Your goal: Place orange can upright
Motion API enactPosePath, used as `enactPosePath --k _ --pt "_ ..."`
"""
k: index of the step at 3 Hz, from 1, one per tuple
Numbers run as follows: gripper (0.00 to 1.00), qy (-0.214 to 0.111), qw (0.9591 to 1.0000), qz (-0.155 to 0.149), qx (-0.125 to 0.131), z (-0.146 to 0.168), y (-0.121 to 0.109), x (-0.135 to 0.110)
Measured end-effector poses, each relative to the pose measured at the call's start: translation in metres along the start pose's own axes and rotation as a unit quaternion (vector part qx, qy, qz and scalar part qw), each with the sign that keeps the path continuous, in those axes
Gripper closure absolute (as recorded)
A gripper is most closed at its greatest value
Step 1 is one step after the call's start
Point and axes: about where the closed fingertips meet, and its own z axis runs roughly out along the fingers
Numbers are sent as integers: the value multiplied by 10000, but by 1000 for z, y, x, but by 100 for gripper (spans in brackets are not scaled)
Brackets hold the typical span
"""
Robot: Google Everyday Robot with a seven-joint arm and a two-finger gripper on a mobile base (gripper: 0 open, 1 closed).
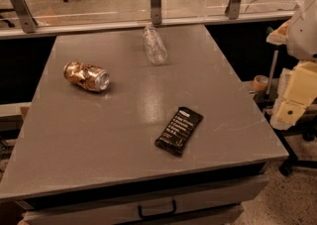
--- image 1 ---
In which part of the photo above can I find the left metal barrier bracket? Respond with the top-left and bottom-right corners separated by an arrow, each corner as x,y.
10,0 -> 38,33

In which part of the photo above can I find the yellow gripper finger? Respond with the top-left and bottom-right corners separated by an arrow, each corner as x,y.
269,60 -> 317,130

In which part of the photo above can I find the crushed orange soda can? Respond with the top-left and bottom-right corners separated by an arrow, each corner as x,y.
63,61 -> 110,92

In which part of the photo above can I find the roll of tan tape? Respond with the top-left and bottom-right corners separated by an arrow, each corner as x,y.
253,75 -> 268,90

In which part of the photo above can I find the clear plastic water bottle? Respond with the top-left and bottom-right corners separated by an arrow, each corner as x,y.
143,25 -> 167,65

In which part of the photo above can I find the middle metal barrier bracket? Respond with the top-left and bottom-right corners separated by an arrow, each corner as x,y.
150,0 -> 161,25

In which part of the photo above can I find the black cart base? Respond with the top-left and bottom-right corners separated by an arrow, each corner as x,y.
262,109 -> 317,177

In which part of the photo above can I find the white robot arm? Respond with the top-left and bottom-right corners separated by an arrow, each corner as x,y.
266,0 -> 317,130

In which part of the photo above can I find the black snack bar wrapper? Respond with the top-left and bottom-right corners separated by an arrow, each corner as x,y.
155,107 -> 203,157

